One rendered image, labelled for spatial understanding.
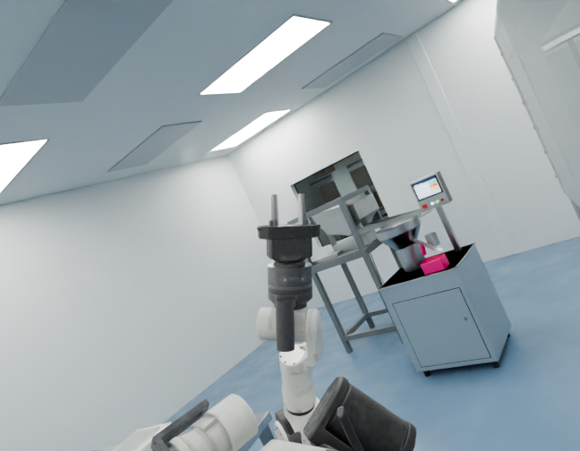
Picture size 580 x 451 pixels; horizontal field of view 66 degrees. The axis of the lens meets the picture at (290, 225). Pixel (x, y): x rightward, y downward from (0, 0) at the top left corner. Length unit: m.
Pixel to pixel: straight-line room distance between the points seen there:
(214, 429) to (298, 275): 0.33
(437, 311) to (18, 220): 4.24
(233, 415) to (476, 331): 2.83
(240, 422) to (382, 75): 5.66
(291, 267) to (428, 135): 5.16
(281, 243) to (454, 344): 2.72
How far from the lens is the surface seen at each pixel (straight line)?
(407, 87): 5.99
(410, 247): 3.56
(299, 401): 1.01
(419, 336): 3.54
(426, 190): 3.54
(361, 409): 0.77
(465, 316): 3.36
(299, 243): 0.87
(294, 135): 6.78
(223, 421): 0.66
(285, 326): 0.85
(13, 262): 5.36
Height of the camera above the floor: 1.54
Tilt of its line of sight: 1 degrees down
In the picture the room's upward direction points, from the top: 25 degrees counter-clockwise
